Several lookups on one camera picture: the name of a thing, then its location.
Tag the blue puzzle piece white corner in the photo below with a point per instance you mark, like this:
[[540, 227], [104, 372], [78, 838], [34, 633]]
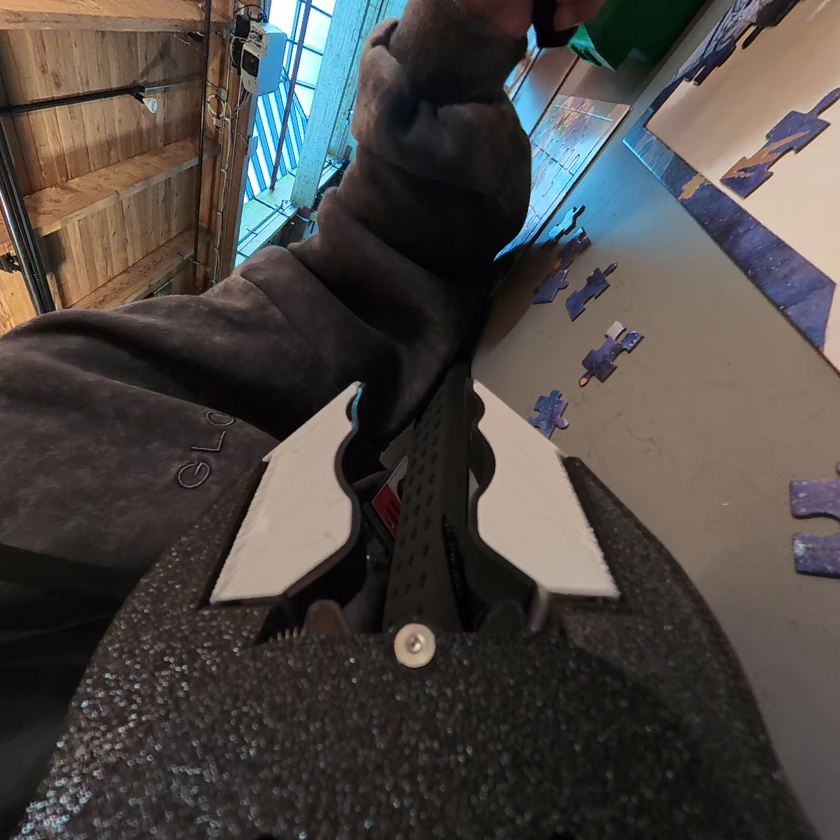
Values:
[[610, 354]]

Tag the pink dinosaur puzzle board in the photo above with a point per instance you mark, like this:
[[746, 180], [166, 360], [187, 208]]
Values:
[[577, 131]]

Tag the person's left forearm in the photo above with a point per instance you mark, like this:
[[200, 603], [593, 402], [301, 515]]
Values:
[[433, 197]]

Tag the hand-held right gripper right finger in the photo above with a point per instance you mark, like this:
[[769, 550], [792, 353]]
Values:
[[538, 518]]

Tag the purple puzzle piece orange edge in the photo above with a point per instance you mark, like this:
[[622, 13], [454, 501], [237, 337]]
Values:
[[574, 249]]

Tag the blue space puzzle frame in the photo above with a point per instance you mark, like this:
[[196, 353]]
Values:
[[774, 262]]

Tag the person's left hand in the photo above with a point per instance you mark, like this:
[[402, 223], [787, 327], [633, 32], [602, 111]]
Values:
[[584, 10]]

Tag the red white sticker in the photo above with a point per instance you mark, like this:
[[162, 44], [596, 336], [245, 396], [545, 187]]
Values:
[[388, 499]]

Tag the round ceiling lamp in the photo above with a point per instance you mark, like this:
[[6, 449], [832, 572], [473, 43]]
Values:
[[151, 103]]

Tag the black ceiling pipe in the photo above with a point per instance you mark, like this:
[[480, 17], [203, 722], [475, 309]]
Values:
[[23, 216]]

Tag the green plastic bin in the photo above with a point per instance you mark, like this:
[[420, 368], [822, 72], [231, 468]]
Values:
[[630, 33]]

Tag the grey wall control box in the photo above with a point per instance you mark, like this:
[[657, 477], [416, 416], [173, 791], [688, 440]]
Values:
[[259, 52]]

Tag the person's dark grey sweater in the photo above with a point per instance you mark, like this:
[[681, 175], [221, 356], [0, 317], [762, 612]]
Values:
[[164, 394]]

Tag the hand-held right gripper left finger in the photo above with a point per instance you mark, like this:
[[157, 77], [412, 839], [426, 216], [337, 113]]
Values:
[[289, 518]]

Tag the pale purple puzzle piece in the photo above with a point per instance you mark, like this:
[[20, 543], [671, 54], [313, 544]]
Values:
[[565, 223]]

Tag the blue starry puzzle piece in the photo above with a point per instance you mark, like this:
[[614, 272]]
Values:
[[817, 495], [817, 554], [550, 413], [590, 292], [550, 287]]

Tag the orange comet tail puzzle piece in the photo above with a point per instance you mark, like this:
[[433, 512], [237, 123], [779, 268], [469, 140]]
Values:
[[781, 144]]

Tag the assembled astronaut puzzle pieces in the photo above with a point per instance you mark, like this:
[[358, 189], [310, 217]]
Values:
[[728, 39]]

